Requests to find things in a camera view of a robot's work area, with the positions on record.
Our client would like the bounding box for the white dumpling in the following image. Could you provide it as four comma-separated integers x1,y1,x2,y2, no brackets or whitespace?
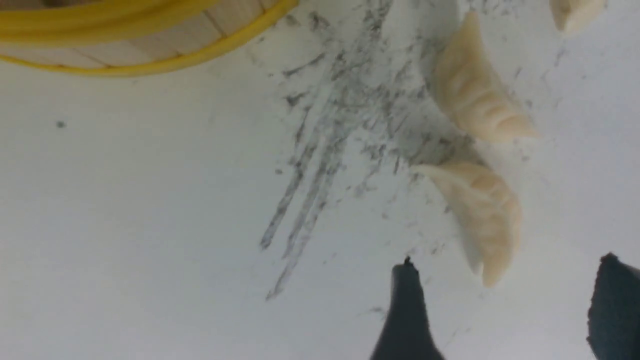
412,162,522,289
548,0,607,35
434,10,539,143

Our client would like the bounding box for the bamboo steamer tray yellow rim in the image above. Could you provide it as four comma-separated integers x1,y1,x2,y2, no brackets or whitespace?
0,0,298,77

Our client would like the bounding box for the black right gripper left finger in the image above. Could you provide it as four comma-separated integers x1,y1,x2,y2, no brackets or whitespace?
370,257,444,360

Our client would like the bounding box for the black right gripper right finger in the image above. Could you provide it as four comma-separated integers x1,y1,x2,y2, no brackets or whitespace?
587,253,640,360

